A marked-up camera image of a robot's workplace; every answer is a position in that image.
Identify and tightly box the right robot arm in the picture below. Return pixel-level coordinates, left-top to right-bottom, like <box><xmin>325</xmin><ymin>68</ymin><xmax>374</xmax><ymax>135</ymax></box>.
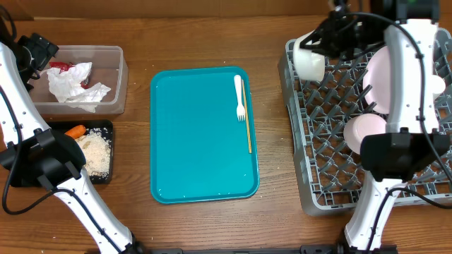
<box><xmin>293</xmin><ymin>1</ymin><xmax>451</xmax><ymax>253</ymax></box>

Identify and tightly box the white plastic fork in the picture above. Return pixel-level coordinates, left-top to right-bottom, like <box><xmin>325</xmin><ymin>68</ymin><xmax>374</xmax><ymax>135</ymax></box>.
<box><xmin>234</xmin><ymin>75</ymin><xmax>245</xmax><ymax>121</ymax></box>

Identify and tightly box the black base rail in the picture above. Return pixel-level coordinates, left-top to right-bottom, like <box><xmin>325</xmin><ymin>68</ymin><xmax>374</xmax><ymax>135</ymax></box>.
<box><xmin>84</xmin><ymin>243</ymin><xmax>399</xmax><ymax>254</ymax></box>

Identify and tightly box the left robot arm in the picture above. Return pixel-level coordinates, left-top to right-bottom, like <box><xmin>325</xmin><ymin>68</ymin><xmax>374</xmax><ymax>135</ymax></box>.
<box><xmin>1</xmin><ymin>8</ymin><xmax>147</xmax><ymax>253</ymax></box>

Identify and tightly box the white napkin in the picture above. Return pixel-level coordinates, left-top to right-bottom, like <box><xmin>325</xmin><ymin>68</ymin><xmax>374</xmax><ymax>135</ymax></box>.
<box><xmin>41</xmin><ymin>62</ymin><xmax>112</xmax><ymax>113</ymax></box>

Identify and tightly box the grey dishwasher rack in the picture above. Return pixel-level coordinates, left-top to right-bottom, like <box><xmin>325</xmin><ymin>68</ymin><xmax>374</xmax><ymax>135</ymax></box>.
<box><xmin>278</xmin><ymin>28</ymin><xmax>451</xmax><ymax>216</ymax></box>

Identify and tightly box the red snack wrapper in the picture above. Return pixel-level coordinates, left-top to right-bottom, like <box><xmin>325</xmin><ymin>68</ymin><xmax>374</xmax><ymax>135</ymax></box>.
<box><xmin>49</xmin><ymin>61</ymin><xmax>90</xmax><ymax>89</ymax></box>

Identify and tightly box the pink bowl with food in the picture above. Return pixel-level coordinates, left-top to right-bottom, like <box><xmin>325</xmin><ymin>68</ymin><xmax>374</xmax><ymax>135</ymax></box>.
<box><xmin>343</xmin><ymin>114</ymin><xmax>386</xmax><ymax>155</ymax></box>

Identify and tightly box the large white plate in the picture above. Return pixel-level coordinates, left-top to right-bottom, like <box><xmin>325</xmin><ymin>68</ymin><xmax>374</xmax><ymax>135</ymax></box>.
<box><xmin>363</xmin><ymin>46</ymin><xmax>391</xmax><ymax>114</ymax></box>

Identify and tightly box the teal serving tray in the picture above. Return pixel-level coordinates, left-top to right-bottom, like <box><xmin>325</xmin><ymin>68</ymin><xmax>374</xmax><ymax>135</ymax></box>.
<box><xmin>150</xmin><ymin>66</ymin><xmax>260</xmax><ymax>205</ymax></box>

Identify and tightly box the clear plastic bin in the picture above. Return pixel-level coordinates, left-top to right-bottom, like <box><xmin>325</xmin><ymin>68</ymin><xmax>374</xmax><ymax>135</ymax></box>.
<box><xmin>29</xmin><ymin>45</ymin><xmax>129</xmax><ymax>115</ymax></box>

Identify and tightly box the white bowl with peanuts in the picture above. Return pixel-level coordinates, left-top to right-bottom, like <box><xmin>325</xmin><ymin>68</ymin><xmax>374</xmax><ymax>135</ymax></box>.
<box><xmin>292</xmin><ymin>31</ymin><xmax>325</xmax><ymax>82</ymax></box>

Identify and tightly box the wooden chopstick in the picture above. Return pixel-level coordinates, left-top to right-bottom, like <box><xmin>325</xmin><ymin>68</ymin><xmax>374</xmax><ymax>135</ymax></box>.
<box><xmin>242</xmin><ymin>79</ymin><xmax>252</xmax><ymax>154</ymax></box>

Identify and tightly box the white paper cup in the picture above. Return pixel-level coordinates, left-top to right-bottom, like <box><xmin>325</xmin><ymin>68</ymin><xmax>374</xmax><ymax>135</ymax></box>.
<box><xmin>431</xmin><ymin>75</ymin><xmax>446</xmax><ymax>100</ymax></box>

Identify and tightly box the orange carrot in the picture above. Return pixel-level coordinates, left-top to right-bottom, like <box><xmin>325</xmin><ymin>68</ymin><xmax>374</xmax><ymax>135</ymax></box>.
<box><xmin>65</xmin><ymin>125</ymin><xmax>86</xmax><ymax>140</ymax></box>

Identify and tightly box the pile of rice and peanuts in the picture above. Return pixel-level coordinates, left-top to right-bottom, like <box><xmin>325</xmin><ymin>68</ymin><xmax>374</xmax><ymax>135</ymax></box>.
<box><xmin>76</xmin><ymin>128</ymin><xmax>111</xmax><ymax>178</ymax></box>

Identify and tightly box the black plastic tray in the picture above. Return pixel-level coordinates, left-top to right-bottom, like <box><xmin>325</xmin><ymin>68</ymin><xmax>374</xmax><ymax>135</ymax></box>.
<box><xmin>10</xmin><ymin>119</ymin><xmax>116</xmax><ymax>188</ymax></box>

